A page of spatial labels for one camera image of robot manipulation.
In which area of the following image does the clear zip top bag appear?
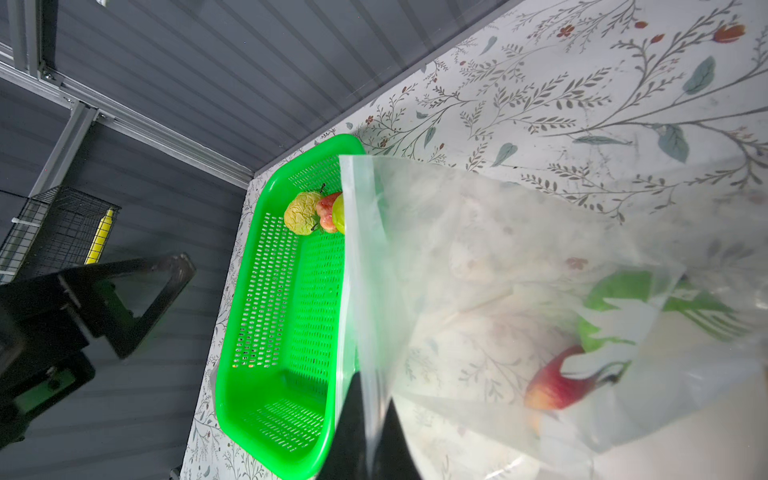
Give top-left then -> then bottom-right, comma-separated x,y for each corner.
340,156 -> 767,479

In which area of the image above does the green plastic basket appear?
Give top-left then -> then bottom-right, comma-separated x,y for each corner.
215,134 -> 364,479

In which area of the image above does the light green fruit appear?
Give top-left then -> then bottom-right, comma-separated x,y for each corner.
332,193 -> 346,234

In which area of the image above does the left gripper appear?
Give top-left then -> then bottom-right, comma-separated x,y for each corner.
1,253 -> 196,447

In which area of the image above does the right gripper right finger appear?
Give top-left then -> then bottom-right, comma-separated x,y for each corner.
373,400 -> 421,480

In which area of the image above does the pale yellow pear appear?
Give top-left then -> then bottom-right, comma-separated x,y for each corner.
283,192 -> 323,236

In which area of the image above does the black wire basket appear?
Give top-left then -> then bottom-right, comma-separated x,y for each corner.
1,186 -> 121,284

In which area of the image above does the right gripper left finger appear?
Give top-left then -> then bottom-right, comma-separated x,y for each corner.
316,372 -> 369,480

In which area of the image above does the red apple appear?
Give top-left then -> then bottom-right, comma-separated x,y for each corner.
524,345 -> 623,411

